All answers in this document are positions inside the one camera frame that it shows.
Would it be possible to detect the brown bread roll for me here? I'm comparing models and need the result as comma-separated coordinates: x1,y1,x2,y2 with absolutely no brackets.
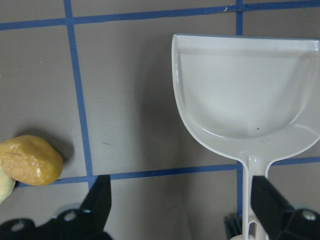
0,135,64,186

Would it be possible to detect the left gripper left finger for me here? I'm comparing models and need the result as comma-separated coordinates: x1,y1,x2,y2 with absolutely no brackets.
0,175,112,240

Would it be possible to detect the pale curved bread piece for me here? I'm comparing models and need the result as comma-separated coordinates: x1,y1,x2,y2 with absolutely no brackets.
0,166,16,204

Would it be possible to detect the white plastic dustpan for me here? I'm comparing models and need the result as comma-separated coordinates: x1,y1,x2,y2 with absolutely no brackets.
171,33,320,240

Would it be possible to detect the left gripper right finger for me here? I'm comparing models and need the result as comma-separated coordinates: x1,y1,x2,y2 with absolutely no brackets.
250,175,320,240

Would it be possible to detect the white hand brush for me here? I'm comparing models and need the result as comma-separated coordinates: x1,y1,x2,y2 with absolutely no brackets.
223,213,243,240

